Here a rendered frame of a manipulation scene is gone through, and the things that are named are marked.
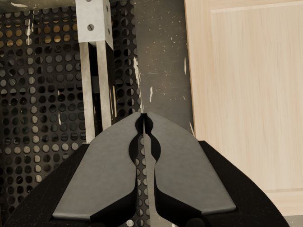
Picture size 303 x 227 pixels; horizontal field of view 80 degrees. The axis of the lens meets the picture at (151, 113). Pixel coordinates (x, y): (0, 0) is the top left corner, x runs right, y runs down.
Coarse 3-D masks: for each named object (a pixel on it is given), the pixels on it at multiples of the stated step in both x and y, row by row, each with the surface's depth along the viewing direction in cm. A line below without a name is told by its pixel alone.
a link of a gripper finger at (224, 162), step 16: (208, 144) 9; (224, 160) 8; (224, 176) 8; (240, 176) 8; (240, 192) 7; (256, 192) 7; (240, 208) 6; (256, 208) 6; (272, 208) 6; (208, 224) 6; (224, 224) 6; (240, 224) 6; (256, 224) 6; (272, 224) 6; (288, 224) 6
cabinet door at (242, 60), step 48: (192, 0) 45; (240, 0) 44; (288, 0) 44; (192, 48) 45; (240, 48) 44; (288, 48) 44; (192, 96) 45; (240, 96) 44; (288, 96) 44; (240, 144) 44; (288, 144) 44; (288, 192) 43
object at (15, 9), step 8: (0, 0) 44; (8, 0) 44; (16, 0) 44; (24, 0) 44; (32, 0) 45; (40, 0) 45; (48, 0) 45; (56, 0) 45; (64, 0) 45; (72, 0) 46; (112, 0) 47; (120, 0) 47; (0, 8) 47; (8, 8) 47; (16, 8) 47; (24, 8) 47; (32, 8) 48; (40, 8) 48; (48, 8) 48
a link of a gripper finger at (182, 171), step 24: (144, 120) 13; (168, 120) 11; (168, 144) 9; (192, 144) 9; (168, 168) 8; (192, 168) 8; (168, 192) 7; (192, 192) 7; (216, 192) 7; (168, 216) 7; (192, 216) 7
